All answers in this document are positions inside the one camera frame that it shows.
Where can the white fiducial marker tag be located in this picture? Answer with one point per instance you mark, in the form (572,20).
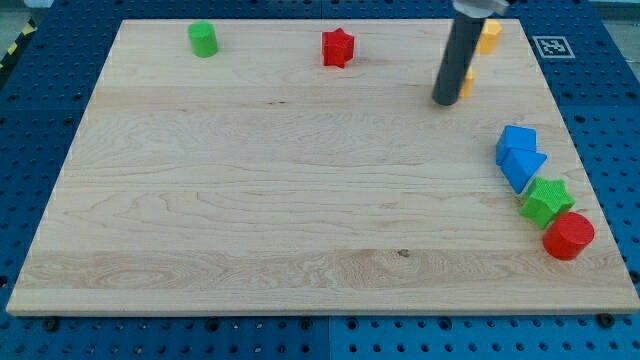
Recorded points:
(553,47)

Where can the yellow heart block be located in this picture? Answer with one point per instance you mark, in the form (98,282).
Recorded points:
(468,83)

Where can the wooden board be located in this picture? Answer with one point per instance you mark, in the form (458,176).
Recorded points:
(261,182)

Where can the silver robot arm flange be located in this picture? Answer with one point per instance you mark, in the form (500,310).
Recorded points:
(481,8)

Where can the green star block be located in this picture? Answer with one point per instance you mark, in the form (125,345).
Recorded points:
(545,200)

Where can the blue triangle block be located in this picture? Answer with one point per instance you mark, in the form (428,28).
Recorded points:
(519,166)

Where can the blue cube block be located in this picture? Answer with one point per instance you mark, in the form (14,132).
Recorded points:
(516,137)

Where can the green cylinder block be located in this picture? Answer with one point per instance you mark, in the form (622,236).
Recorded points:
(202,39)

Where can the red cylinder block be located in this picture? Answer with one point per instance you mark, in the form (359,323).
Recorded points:
(569,235)

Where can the yellow hexagon block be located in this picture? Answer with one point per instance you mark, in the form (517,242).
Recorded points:
(489,37)

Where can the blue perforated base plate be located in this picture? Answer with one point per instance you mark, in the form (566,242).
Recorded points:
(45,96)

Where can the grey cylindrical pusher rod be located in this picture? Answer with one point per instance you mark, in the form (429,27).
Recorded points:
(461,44)

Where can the red star block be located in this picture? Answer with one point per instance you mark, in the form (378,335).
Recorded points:
(337,48)

